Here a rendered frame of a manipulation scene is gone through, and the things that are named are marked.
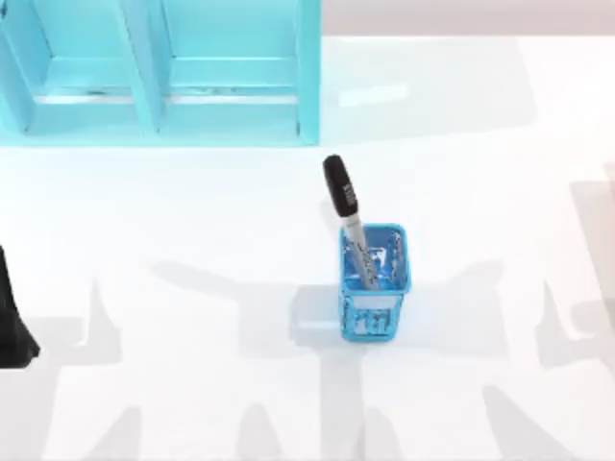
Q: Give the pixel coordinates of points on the light blue rack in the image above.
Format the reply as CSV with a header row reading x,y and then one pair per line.
x,y
149,72

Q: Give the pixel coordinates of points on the black capped marker pen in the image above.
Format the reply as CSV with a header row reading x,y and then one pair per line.
x,y
342,189

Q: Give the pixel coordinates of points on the blue mesh pen holder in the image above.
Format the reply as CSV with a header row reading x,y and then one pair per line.
x,y
379,312

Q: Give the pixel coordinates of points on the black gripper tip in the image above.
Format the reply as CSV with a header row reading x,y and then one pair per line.
x,y
12,331

